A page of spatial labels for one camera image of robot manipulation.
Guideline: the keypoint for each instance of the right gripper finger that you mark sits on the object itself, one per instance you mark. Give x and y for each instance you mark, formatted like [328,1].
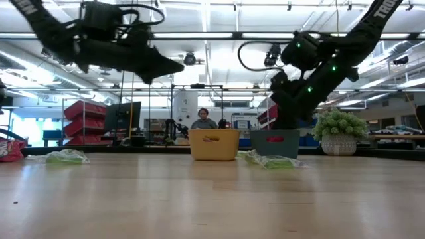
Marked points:
[292,122]
[279,122]

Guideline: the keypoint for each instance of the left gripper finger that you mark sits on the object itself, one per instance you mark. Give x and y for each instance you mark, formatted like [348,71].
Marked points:
[162,69]
[162,60]

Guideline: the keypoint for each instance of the blue plastic bin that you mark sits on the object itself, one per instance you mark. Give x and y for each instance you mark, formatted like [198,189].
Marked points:
[262,149]

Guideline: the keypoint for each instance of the green candy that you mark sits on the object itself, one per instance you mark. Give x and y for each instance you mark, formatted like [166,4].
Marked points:
[272,162]
[244,153]
[66,157]

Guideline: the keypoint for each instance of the yellow plastic bin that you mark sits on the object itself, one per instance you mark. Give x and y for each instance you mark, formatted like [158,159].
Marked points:
[199,149]

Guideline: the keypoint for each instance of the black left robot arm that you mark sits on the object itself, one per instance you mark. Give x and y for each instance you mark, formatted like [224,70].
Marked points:
[46,30]

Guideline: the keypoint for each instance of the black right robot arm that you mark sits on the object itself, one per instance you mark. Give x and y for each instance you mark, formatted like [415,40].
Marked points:
[365,30]

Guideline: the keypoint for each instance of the black background robot arm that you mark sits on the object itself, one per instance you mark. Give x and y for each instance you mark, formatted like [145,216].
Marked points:
[222,124]
[174,127]

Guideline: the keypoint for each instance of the red storage bin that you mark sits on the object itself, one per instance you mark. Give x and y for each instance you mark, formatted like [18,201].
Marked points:
[84,127]
[88,141]
[85,110]
[265,114]

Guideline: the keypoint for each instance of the black ceiling spotlight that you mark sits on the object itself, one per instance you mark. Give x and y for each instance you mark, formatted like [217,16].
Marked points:
[190,59]

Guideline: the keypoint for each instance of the small screen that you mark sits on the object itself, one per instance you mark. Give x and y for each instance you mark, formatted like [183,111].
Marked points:
[241,125]

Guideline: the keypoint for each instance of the blue box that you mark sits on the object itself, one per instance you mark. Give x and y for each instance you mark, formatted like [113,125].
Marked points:
[245,142]

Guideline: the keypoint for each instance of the white tank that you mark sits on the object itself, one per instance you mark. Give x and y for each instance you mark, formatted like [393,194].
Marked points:
[185,106]

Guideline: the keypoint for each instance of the green plant in white pot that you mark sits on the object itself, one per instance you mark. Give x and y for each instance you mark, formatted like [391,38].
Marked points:
[338,126]

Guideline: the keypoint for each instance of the large black monitor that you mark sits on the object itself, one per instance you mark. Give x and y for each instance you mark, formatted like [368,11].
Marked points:
[123,116]

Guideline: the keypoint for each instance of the person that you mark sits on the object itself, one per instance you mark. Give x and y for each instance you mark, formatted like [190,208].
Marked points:
[203,123]

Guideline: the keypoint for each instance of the small black box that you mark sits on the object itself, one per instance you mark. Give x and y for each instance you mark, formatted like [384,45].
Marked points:
[137,141]

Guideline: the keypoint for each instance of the wooden table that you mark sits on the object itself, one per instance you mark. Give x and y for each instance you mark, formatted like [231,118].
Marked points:
[396,136]

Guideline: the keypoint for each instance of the black ceiling camera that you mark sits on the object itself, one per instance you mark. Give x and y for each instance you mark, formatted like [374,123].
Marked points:
[272,54]

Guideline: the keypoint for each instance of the black overhead frame beam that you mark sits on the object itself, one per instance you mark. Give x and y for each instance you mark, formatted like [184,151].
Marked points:
[237,35]

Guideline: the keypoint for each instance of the black aluminium table frame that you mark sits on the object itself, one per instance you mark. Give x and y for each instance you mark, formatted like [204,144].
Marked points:
[99,150]

